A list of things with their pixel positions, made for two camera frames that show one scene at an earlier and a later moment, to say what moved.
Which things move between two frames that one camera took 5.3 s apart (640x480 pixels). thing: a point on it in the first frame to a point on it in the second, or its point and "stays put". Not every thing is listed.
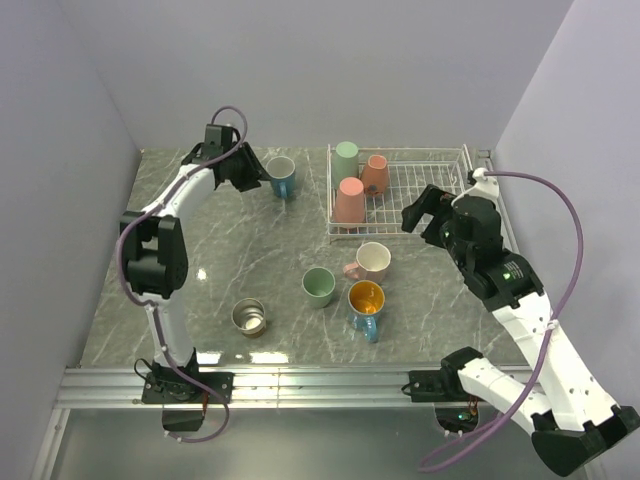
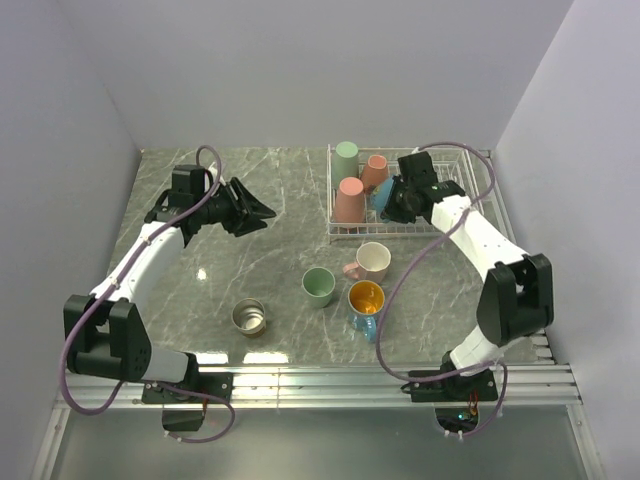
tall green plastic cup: [345, 162] stays put
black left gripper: [255, 170] to [247, 210]
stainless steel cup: [249, 315] stays put
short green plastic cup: [318, 283] stays put
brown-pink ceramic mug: [375, 175] stays put
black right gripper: [434, 201] to [391, 211]
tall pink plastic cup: [350, 201] stays put
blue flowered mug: [281, 171] to [381, 194]
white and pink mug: [372, 261] stays put
